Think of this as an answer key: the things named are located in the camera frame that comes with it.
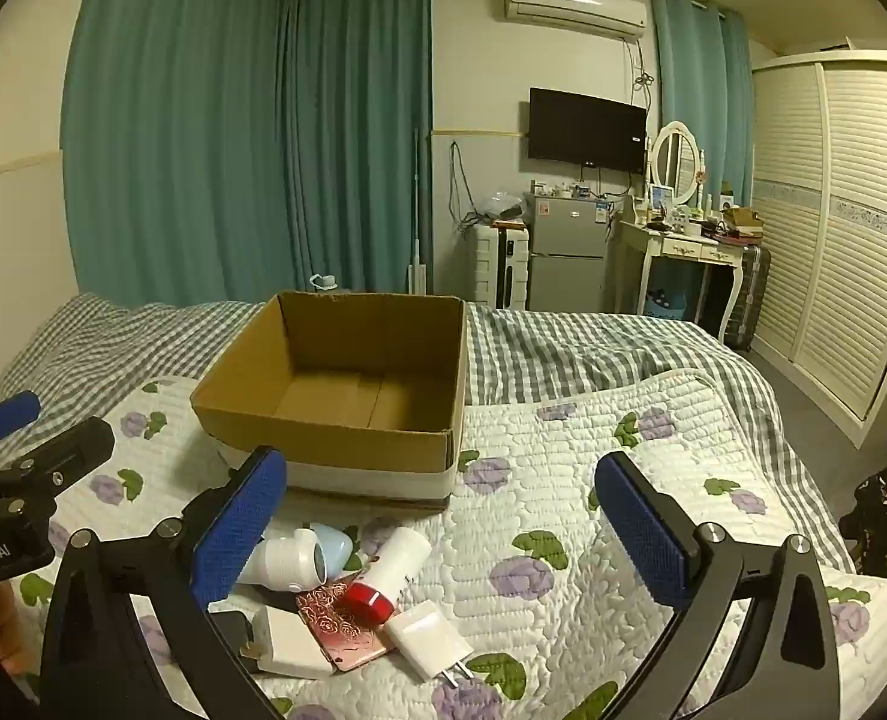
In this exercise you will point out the grey small fridge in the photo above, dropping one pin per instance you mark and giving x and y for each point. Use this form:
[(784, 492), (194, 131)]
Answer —
[(567, 255)]

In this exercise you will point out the white suitcase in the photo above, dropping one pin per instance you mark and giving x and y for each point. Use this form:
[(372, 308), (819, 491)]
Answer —
[(499, 266)]

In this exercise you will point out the white floral quilt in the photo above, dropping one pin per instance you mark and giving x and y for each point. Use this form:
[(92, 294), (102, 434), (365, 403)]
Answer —
[(563, 480)]

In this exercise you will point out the grey checked bedsheet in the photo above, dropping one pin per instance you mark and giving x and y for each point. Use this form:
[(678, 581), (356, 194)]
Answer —
[(563, 352)]

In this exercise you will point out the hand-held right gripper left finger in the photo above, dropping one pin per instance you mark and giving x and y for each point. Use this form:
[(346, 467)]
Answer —
[(242, 517)]

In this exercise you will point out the white oval mirror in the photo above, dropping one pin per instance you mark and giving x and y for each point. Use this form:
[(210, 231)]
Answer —
[(674, 161)]

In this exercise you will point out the small cardboard box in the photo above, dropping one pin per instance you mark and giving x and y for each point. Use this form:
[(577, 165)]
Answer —
[(743, 221)]

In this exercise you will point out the black wall television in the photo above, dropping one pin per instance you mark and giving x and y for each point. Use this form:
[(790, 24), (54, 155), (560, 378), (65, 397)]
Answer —
[(585, 130)]

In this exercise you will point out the cream louvred wardrobe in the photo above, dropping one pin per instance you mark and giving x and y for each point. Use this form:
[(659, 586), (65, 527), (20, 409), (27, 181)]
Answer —
[(840, 240)]

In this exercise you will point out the white rectangular power adapter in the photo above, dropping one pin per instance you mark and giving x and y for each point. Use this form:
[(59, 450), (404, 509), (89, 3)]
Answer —
[(286, 641)]

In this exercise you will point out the white charger plug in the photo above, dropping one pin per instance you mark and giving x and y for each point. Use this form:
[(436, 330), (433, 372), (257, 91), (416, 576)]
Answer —
[(424, 637)]

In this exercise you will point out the white dressing table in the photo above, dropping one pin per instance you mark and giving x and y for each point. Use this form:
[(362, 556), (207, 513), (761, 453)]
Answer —
[(675, 244)]

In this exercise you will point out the narrow teal curtain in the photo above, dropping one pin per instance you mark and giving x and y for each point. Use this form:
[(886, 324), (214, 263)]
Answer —
[(694, 90)]

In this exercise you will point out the plastic bag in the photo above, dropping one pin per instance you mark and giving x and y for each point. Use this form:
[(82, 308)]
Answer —
[(503, 204)]

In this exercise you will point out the blue basket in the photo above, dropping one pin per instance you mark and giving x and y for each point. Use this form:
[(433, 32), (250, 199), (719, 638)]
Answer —
[(664, 304)]

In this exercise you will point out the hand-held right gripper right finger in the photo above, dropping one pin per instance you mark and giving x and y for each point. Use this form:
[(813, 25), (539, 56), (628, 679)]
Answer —
[(644, 532)]

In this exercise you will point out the dark suitcase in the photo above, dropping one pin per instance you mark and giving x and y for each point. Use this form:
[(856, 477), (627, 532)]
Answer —
[(750, 292)]

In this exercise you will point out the white air conditioner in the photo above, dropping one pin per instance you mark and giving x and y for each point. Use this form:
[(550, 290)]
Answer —
[(574, 7)]

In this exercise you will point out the white bottle with red cap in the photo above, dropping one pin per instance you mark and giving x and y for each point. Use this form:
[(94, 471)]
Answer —
[(394, 562)]

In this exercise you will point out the white mop pole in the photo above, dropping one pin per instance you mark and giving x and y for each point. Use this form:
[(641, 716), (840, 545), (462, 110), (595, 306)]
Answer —
[(416, 270)]

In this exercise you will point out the white cylindrical lint remover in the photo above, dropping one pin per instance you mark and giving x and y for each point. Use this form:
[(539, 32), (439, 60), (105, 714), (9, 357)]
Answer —
[(286, 559)]

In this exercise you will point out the person's left hand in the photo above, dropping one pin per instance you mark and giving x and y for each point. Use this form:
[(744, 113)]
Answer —
[(1, 622)]

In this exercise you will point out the light blue container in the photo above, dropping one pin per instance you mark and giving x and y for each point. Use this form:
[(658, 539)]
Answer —
[(338, 544)]

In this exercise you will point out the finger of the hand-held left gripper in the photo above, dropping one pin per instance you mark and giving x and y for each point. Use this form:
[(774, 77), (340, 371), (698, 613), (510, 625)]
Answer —
[(68, 450), (5, 416)]

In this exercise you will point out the wide teal curtain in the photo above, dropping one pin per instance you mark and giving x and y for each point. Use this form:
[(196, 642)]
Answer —
[(173, 127)]

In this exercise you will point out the small picture frame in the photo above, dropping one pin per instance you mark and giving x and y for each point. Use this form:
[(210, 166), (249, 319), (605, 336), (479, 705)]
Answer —
[(662, 197)]

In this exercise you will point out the phone with pink floral case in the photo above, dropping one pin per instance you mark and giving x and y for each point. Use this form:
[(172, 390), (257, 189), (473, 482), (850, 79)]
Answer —
[(338, 631)]

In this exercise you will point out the brown cardboard box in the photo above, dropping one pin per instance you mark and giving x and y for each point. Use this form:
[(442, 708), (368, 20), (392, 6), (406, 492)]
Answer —
[(338, 457)]

